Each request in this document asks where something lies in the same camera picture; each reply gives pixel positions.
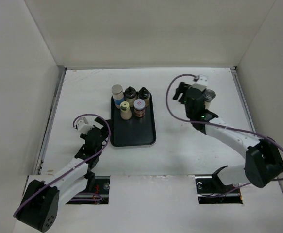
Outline yellow cap spice bottle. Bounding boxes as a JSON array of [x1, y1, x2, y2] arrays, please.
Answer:
[[120, 101, 132, 120]]

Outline silver cap blue label bottle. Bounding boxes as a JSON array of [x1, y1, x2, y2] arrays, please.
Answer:
[[112, 84, 125, 109]]

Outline black cap spice bottle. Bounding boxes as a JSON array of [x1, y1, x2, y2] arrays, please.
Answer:
[[138, 87, 150, 100], [124, 86, 137, 108]]

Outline white lid red logo jar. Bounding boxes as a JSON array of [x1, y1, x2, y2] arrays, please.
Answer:
[[133, 99, 146, 117]]

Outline black cap spice bottle front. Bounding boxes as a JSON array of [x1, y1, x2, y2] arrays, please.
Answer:
[[124, 86, 137, 108]]

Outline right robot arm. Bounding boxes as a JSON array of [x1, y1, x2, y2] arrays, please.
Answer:
[[173, 82, 283, 188]]

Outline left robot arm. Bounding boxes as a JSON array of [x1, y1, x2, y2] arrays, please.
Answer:
[[13, 115, 113, 233]]

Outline grey clear cap spice bottle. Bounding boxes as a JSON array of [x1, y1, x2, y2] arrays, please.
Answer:
[[203, 89, 216, 109]]

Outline black plastic tray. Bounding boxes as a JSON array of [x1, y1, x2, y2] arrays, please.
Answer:
[[111, 95, 156, 147]]

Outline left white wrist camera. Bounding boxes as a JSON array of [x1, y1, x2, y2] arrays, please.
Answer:
[[73, 116, 93, 134]]

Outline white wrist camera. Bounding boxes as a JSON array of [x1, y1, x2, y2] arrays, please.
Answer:
[[73, 116, 93, 134], [191, 74, 209, 92]]

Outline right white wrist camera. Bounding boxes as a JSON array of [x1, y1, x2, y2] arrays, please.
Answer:
[[191, 74, 209, 92]]

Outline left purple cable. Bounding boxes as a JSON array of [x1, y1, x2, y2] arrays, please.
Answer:
[[13, 114, 111, 219]]

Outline purple cable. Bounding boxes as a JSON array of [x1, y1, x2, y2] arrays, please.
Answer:
[[13, 114, 111, 219], [166, 73, 283, 196]]

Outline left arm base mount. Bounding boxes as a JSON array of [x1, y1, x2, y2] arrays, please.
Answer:
[[67, 171, 111, 205]]

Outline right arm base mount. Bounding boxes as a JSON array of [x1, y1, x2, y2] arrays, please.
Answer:
[[195, 166, 243, 204]]

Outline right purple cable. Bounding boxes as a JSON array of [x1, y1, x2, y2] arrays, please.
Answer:
[[166, 73, 283, 196]]

